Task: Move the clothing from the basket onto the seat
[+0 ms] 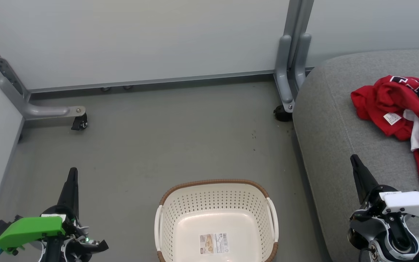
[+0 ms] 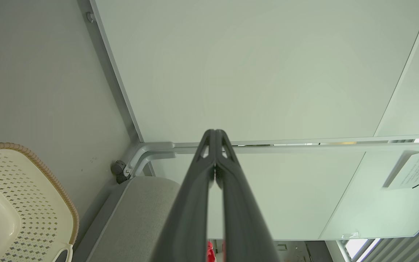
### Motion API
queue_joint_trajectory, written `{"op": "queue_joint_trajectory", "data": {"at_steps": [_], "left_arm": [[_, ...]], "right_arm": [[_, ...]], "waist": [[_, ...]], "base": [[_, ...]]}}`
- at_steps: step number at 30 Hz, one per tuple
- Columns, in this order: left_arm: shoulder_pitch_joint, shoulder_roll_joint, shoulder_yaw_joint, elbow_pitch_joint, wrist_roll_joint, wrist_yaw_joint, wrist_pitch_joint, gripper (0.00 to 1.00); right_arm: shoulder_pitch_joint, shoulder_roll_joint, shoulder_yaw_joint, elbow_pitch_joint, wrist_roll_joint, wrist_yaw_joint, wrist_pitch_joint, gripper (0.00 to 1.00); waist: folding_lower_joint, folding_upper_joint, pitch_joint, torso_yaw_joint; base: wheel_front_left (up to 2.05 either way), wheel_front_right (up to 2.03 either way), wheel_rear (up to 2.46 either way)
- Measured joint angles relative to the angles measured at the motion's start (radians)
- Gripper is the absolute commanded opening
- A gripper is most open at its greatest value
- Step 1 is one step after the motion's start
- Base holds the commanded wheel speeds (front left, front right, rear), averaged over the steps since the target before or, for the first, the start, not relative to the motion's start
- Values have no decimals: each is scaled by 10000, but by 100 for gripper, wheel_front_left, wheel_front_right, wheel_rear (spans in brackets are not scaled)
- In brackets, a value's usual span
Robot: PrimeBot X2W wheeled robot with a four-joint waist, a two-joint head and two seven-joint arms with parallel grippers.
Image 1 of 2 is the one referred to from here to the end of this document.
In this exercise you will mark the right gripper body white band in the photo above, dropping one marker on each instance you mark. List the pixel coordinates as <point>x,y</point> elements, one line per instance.
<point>409,203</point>

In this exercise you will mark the grey partition bottom rail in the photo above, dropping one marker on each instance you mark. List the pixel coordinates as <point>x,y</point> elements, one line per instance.
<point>158,82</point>

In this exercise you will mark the grey curved partition foot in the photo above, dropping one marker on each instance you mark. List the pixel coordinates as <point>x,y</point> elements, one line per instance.
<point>38,109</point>

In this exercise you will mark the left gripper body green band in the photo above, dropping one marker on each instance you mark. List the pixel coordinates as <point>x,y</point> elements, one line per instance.
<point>31,229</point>

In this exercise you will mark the grey fabric sofa seat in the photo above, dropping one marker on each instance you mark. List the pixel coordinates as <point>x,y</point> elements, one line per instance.
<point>336,153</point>

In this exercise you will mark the grey partition post with foot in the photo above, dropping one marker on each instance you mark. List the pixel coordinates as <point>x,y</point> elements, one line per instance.
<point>289,54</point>

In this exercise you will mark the small rail bolt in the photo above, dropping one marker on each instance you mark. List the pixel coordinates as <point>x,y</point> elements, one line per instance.
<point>105,88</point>
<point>128,87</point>

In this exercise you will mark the cream perforated laundry basket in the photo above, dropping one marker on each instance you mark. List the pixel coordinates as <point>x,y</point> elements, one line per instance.
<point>216,214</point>

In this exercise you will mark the paper label sticker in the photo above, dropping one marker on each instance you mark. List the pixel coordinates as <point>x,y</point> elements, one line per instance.
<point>214,243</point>

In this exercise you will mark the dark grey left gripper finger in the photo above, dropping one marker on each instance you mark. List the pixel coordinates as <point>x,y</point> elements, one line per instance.
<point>70,193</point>
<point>98,245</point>

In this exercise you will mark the red jersey with dark print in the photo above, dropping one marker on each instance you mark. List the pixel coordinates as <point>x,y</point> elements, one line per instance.
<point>380,98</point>

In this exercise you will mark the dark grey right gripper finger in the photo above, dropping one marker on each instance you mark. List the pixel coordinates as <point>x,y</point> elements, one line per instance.
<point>363,180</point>

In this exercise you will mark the black caster wheel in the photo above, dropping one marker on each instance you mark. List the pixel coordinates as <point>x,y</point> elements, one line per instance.
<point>79,122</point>
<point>282,114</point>

